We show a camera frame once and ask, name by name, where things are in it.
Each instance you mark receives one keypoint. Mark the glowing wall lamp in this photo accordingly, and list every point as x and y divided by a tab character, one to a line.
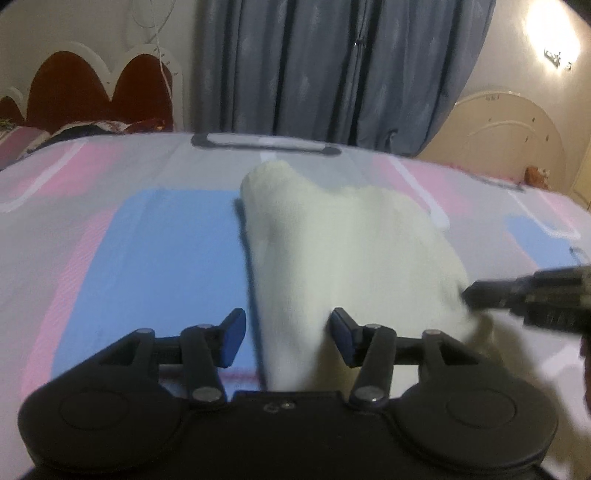
554	32

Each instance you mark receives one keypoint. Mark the pastel patchwork bed sheet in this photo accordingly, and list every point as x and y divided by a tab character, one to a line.
115	240

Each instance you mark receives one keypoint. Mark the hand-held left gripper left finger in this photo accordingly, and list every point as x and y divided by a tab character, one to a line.
233	337

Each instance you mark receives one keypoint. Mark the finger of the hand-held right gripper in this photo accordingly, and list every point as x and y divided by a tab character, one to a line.
498	291

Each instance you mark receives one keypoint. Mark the small brown toy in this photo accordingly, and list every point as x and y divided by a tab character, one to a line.
537	176

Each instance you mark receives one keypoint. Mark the cream arched headboard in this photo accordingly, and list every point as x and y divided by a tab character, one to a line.
512	134

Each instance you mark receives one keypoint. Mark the cream white small garment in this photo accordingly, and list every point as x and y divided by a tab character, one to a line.
351	244

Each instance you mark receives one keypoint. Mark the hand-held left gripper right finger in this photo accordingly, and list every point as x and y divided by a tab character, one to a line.
344	337

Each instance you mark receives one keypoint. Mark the red headboard with white frame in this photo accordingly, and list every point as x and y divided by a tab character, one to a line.
92	92

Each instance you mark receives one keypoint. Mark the grey-blue curtain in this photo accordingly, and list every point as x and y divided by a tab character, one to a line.
341	64

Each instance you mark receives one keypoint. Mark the patterned dark red bedding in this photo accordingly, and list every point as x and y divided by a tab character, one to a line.
78	131

